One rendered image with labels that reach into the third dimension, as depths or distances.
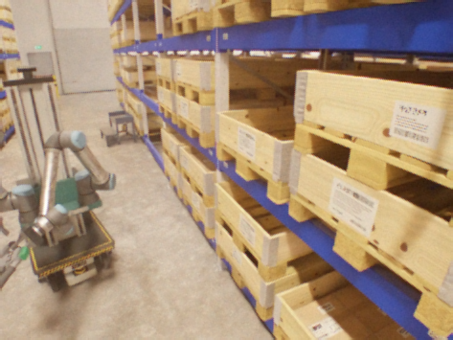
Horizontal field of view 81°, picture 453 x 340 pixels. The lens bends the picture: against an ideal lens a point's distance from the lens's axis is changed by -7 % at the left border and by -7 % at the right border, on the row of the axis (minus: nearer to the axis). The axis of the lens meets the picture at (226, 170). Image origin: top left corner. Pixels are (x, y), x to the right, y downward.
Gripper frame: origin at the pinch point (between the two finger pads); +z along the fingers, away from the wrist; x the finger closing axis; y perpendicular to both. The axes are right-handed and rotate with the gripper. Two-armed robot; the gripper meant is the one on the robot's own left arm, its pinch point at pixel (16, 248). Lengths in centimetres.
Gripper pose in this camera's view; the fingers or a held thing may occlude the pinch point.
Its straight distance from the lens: 195.4
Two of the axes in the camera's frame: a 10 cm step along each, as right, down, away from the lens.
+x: 3.5, 7.9, 5.1
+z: -5.2, 6.1, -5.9
